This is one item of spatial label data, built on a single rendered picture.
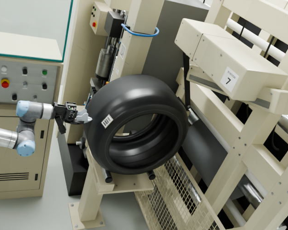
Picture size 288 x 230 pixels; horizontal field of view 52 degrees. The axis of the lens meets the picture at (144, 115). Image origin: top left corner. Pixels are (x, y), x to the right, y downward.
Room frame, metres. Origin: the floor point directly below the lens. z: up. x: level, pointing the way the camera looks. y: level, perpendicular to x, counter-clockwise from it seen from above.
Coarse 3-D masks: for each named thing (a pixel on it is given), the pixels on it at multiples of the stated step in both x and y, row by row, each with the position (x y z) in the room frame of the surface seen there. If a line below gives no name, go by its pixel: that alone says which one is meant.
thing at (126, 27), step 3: (123, 27) 1.64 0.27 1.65; (126, 27) 1.61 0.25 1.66; (129, 27) 1.63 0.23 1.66; (156, 27) 1.70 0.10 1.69; (126, 30) 1.59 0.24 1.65; (129, 30) 1.58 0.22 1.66; (156, 30) 1.68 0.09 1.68; (132, 33) 1.57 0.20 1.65; (135, 33) 1.57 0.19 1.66; (156, 33) 1.64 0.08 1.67; (141, 36) 1.59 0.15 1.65; (144, 36) 1.59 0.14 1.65; (147, 36) 1.60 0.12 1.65; (150, 36) 1.61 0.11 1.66; (153, 36) 1.62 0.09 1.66
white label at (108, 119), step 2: (108, 116) 1.22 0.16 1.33; (110, 116) 1.22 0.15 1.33; (106, 118) 1.22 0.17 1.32; (108, 118) 1.21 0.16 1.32; (110, 118) 1.21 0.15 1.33; (104, 120) 1.21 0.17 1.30; (106, 120) 1.21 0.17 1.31; (108, 120) 1.21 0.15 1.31; (110, 120) 1.20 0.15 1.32; (102, 122) 1.21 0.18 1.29; (104, 122) 1.21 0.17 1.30; (106, 122) 1.20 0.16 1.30; (108, 122) 1.20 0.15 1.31; (110, 122) 1.20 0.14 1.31; (102, 124) 1.20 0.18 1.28; (104, 124) 1.20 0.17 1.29; (106, 124) 1.20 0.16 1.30; (108, 124) 1.20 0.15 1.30; (104, 126) 1.19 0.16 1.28; (106, 126) 1.19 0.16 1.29
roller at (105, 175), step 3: (102, 168) 1.31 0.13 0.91; (102, 171) 1.29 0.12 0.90; (105, 171) 1.28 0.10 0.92; (108, 171) 1.29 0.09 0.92; (105, 174) 1.26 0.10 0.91; (108, 174) 1.26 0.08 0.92; (105, 177) 1.25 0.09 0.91; (108, 177) 1.25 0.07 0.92; (111, 177) 1.25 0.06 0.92; (105, 180) 1.23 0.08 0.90; (108, 180) 1.24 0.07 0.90; (111, 180) 1.25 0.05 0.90
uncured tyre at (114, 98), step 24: (96, 96) 1.37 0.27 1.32; (120, 96) 1.30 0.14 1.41; (144, 96) 1.31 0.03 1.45; (168, 96) 1.39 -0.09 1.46; (96, 120) 1.23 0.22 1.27; (120, 120) 1.22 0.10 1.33; (168, 120) 1.66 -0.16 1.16; (96, 144) 1.20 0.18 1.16; (120, 144) 1.55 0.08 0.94; (144, 144) 1.60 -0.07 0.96; (168, 144) 1.54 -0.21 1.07; (120, 168) 1.26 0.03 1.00; (144, 168) 1.34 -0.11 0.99
